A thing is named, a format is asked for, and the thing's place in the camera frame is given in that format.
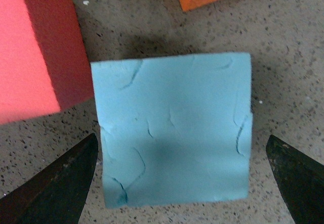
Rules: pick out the bright red foam cube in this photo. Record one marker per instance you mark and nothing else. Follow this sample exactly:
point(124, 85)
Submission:
point(44, 66)

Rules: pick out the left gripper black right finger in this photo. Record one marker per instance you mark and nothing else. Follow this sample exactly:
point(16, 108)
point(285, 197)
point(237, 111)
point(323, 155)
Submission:
point(299, 179)

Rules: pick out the light blue foam cube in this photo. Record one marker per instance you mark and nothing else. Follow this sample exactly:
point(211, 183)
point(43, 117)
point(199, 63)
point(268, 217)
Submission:
point(174, 129)

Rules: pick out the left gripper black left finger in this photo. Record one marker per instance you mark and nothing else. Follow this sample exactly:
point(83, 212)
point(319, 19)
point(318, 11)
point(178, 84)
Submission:
point(58, 193)

